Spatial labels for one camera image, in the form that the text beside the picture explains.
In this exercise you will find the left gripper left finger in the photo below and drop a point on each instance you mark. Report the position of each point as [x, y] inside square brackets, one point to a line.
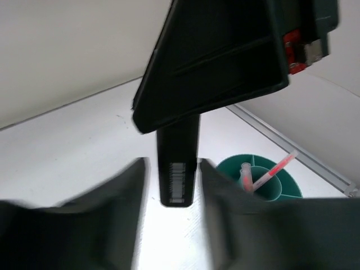
[96, 230]

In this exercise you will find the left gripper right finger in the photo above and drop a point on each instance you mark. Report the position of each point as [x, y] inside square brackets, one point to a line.
[246, 232]

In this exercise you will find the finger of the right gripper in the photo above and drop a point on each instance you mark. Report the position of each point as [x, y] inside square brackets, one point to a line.
[210, 54]

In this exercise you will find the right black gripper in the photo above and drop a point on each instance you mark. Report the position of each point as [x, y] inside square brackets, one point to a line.
[303, 28]

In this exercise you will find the orange pen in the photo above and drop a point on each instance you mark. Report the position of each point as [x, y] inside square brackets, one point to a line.
[246, 177]

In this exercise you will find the red white pen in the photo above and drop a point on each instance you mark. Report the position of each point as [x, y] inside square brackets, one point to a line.
[272, 172]

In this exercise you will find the teal round compartment organizer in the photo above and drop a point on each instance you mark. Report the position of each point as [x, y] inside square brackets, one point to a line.
[281, 186]

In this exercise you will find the aluminium side rail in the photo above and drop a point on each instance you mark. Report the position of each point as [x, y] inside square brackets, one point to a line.
[331, 176]

